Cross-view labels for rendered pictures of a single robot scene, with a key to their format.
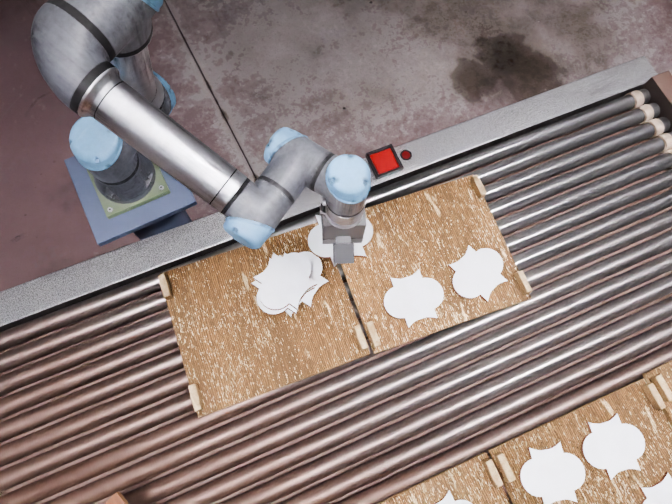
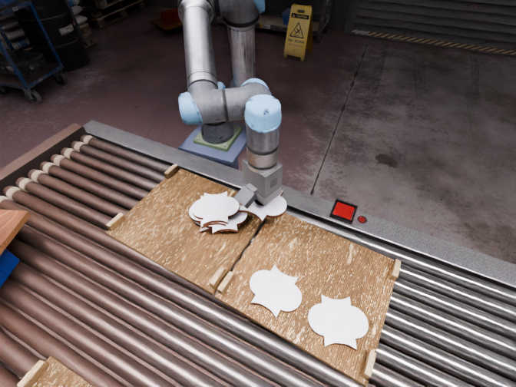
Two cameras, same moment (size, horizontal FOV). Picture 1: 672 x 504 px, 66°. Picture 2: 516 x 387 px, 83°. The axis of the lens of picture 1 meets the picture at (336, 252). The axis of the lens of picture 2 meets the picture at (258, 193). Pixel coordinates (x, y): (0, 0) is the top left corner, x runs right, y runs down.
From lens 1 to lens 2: 0.65 m
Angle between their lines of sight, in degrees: 35
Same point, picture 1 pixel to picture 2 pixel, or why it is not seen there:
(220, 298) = (184, 196)
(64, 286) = (145, 146)
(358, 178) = (263, 107)
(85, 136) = not seen: hidden behind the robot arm
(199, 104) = (305, 180)
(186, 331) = (153, 195)
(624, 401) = not seen: outside the picture
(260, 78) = (345, 190)
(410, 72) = not seen: hidden behind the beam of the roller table
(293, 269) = (225, 206)
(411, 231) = (318, 255)
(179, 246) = (200, 167)
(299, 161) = (248, 92)
